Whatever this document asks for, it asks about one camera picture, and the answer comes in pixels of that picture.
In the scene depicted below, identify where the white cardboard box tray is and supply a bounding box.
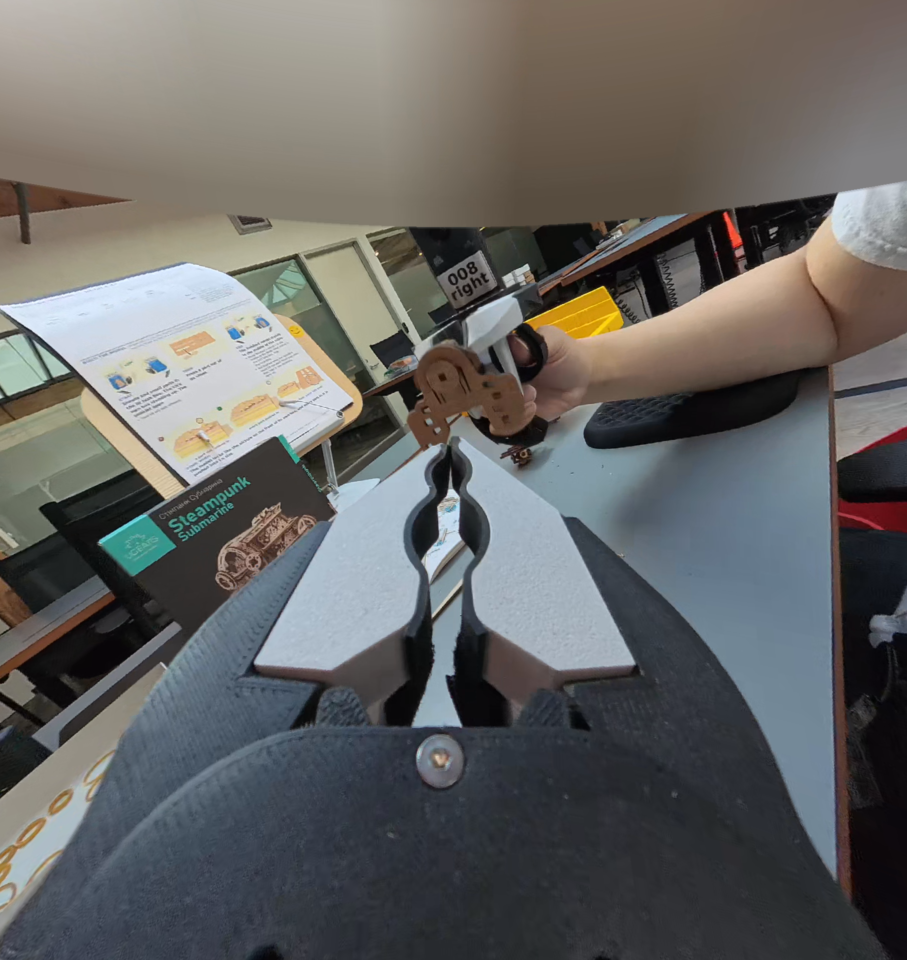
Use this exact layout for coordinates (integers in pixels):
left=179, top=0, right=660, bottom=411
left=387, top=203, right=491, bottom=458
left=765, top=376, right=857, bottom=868
left=0, top=622, right=185, bottom=960

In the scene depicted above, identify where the wooden sheet with rings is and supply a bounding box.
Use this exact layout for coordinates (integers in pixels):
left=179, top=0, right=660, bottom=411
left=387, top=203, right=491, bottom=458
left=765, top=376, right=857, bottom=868
left=0, top=746, right=121, bottom=931

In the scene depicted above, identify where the black model kit box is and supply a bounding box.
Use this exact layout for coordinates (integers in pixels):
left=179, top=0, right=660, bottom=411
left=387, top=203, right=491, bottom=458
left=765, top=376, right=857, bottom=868
left=98, top=435, right=338, bottom=639

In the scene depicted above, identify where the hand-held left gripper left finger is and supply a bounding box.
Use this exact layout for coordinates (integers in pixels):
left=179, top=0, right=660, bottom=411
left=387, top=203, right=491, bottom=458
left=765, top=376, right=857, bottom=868
left=254, top=442, right=455, bottom=727

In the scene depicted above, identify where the folded assembly booklet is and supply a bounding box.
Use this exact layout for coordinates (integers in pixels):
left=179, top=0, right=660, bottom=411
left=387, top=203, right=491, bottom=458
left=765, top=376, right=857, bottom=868
left=423, top=491, right=470, bottom=586

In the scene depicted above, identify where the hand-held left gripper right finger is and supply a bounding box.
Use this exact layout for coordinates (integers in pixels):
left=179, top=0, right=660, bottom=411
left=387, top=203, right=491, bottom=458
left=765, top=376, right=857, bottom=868
left=447, top=438, right=638, bottom=727

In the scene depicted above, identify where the wooden model assembly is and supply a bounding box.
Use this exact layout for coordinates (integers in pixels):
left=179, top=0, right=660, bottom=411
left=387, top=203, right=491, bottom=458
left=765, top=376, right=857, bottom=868
left=407, top=339, right=533, bottom=453

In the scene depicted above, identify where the black mesh wrist rest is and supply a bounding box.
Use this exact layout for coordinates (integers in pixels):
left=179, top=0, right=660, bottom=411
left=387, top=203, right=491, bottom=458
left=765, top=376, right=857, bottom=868
left=583, top=369, right=800, bottom=450

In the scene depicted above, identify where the person's right forearm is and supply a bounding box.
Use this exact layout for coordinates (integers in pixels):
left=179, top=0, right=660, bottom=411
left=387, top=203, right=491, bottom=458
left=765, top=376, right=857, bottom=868
left=584, top=225, right=860, bottom=412

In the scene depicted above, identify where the person's white t-shirt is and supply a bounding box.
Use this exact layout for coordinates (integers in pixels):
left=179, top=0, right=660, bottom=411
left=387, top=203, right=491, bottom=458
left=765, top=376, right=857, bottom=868
left=830, top=176, right=907, bottom=273

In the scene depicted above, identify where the person's right hand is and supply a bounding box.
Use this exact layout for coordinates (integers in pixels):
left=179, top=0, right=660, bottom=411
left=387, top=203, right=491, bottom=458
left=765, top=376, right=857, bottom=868
left=523, top=326, right=602, bottom=423

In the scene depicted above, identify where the printed instruction sheet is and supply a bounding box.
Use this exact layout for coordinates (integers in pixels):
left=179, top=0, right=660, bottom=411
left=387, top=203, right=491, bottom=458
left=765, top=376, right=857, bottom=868
left=0, top=262, right=355, bottom=485

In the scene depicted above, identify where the wooden document stand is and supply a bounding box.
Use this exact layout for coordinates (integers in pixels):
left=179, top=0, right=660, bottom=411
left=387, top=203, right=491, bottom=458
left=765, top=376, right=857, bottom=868
left=80, top=313, right=383, bottom=515

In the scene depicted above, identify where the red bag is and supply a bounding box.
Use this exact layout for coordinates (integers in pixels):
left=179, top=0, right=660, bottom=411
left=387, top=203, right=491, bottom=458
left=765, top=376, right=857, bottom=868
left=836, top=420, right=907, bottom=537

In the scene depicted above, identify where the yellow plastic bin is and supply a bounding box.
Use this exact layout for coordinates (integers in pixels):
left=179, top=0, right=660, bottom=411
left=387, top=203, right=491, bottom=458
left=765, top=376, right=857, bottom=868
left=532, top=286, right=626, bottom=339

